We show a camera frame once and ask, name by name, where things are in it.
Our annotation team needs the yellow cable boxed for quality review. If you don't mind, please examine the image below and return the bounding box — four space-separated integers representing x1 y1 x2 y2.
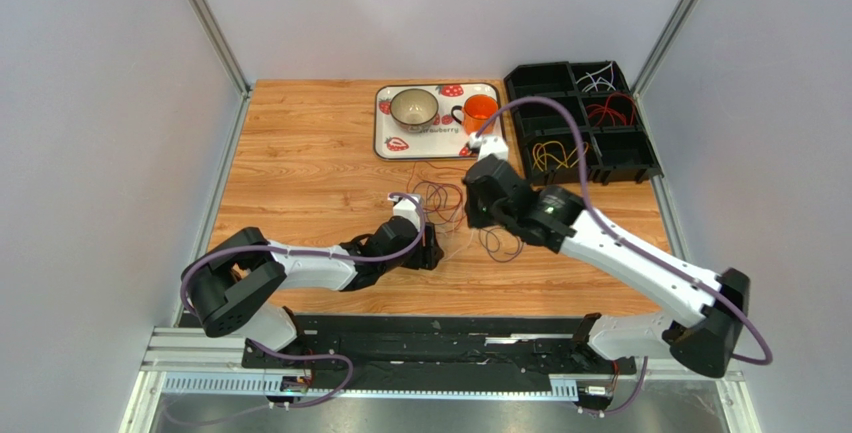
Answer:
530 139 592 174

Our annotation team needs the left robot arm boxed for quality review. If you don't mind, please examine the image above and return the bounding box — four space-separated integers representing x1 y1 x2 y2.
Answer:
181 216 444 351

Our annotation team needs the white strawberry tray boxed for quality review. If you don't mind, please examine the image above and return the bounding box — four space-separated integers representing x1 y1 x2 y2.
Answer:
373 83 499 161

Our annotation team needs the beige ceramic bowl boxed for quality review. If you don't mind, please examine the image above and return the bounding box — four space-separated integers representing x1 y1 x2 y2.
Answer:
390 88 439 133

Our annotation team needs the black compartment organizer box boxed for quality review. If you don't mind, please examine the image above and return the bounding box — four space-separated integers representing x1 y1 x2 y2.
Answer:
504 60 662 186

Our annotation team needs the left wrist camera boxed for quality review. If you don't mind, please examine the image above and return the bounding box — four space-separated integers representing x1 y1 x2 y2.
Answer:
388 193 423 230

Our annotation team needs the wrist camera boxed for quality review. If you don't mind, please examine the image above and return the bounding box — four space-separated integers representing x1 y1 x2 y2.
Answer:
388 193 423 230
467 133 509 161

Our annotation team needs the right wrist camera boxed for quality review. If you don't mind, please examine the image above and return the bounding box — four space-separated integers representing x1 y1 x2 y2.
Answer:
467 133 509 161

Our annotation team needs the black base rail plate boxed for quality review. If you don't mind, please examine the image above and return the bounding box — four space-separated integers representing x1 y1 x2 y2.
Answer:
228 313 641 394

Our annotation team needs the aluminium frame post right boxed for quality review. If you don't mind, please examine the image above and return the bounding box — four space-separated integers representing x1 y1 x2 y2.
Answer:
632 0 700 97

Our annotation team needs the aluminium frame post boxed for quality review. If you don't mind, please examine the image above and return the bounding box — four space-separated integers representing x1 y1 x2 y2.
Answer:
632 0 700 97
188 0 252 97

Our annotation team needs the aluminium frame post left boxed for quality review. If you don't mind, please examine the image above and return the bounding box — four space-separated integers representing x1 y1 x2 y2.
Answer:
188 0 252 97

